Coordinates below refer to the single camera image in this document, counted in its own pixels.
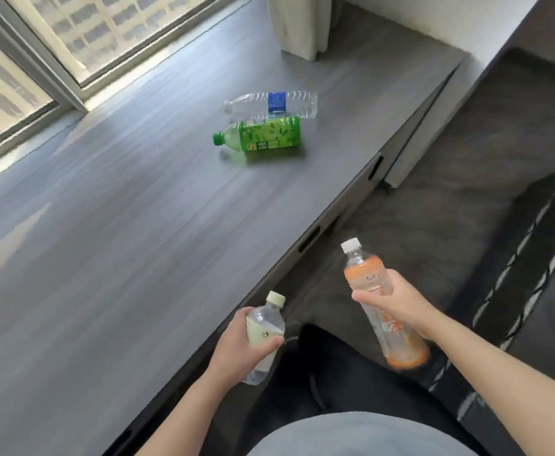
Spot person's left hand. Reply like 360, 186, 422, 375
206, 306, 286, 387

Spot person's right hand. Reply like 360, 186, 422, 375
352, 269, 443, 341

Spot clear bottle pale green label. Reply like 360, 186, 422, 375
242, 291, 287, 386

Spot clear bottle orange label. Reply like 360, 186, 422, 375
340, 237, 431, 371

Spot person's left forearm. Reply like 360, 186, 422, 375
133, 368, 243, 456

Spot person's right forearm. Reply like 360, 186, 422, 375
420, 308, 555, 425

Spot black trousers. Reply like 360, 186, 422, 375
202, 324, 492, 456

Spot grey platform drawer cabinet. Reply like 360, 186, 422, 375
102, 57, 470, 456

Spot light grey shirt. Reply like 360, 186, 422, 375
246, 411, 464, 456

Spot green plastic bottle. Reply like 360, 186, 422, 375
212, 116, 303, 163

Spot clear bottle blue label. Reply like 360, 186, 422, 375
224, 91, 318, 120

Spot beige curtain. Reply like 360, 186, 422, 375
264, 0, 345, 61

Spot window with grey frame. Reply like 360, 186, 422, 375
0, 0, 254, 177

